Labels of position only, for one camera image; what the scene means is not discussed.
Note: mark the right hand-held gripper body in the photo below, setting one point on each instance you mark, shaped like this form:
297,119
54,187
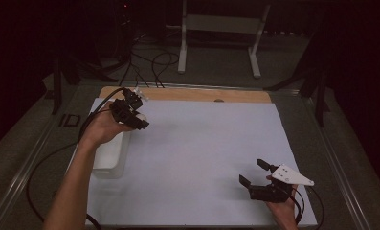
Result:
270,193

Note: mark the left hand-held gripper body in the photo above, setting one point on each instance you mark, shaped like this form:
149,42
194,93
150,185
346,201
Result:
123,110

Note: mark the white plastic bin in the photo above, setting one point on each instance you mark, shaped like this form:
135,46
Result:
109,156

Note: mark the person's right hand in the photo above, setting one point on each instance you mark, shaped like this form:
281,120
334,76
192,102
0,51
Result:
286,212

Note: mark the person's left hand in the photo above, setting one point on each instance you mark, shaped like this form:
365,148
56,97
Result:
101,127

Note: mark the wooden table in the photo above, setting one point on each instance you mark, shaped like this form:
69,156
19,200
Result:
184,94

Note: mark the white table mat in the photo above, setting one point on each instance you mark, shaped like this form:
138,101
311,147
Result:
210,143

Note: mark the black tripod stand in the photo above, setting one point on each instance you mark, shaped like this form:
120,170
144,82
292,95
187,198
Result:
320,105
56,92

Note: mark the small round table knob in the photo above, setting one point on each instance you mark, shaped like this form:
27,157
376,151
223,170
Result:
218,100

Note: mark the white metal stand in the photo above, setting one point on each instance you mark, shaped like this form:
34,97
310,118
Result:
222,24

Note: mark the metal floor rail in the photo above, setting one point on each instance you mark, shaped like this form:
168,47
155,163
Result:
18,182
337,179

